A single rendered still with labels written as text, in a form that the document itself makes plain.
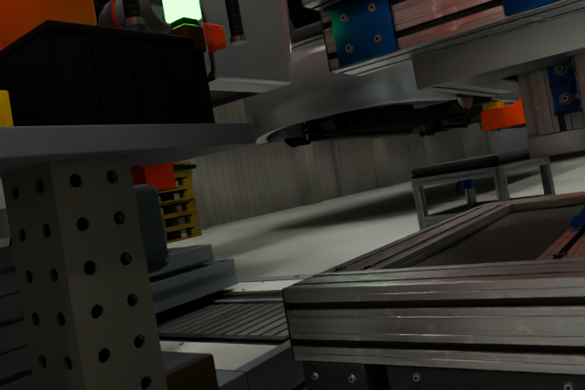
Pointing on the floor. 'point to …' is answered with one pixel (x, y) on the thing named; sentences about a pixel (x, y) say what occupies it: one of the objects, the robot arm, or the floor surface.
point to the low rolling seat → (507, 162)
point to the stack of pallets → (182, 208)
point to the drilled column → (84, 276)
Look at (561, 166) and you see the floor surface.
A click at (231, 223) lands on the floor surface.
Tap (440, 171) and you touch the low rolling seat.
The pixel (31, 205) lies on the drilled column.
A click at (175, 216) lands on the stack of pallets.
